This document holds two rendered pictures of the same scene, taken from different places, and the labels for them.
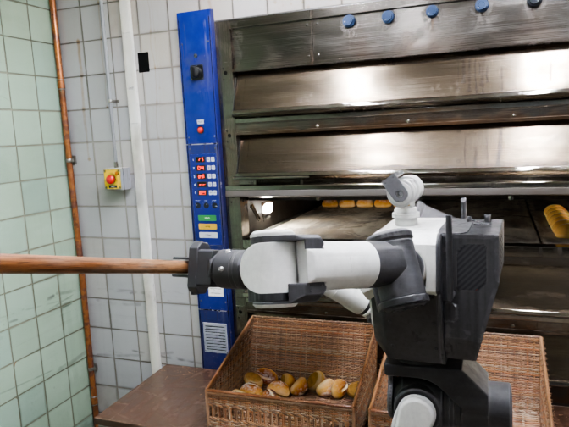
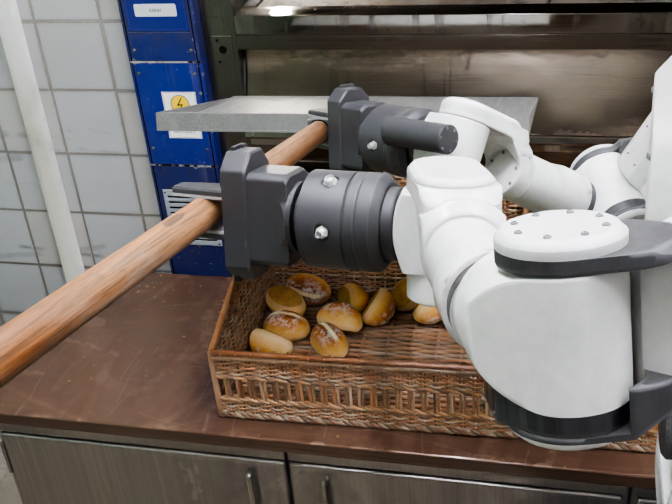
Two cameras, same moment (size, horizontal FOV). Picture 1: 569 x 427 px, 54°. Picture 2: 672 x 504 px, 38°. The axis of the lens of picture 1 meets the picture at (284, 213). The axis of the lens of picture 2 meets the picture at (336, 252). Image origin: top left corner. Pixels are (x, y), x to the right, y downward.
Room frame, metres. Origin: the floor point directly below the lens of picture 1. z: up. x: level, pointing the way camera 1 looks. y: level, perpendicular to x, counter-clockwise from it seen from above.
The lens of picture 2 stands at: (0.48, 0.20, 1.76)
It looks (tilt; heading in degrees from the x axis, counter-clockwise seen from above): 31 degrees down; 355
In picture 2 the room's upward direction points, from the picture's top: 5 degrees counter-clockwise
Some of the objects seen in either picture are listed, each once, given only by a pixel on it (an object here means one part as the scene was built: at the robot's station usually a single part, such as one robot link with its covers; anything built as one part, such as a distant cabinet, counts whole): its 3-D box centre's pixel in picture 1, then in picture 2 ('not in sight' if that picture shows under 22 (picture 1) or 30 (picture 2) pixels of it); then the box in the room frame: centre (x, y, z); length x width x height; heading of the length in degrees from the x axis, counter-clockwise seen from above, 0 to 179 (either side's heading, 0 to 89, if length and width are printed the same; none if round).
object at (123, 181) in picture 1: (117, 178); not in sight; (2.57, 0.76, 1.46); 0.10 x 0.07 x 0.10; 69
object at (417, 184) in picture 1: (406, 195); not in sight; (1.29, -0.29, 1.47); 0.10 x 0.07 x 0.09; 156
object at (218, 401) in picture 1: (296, 373); (379, 292); (2.03, -0.02, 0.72); 0.56 x 0.49 x 0.28; 71
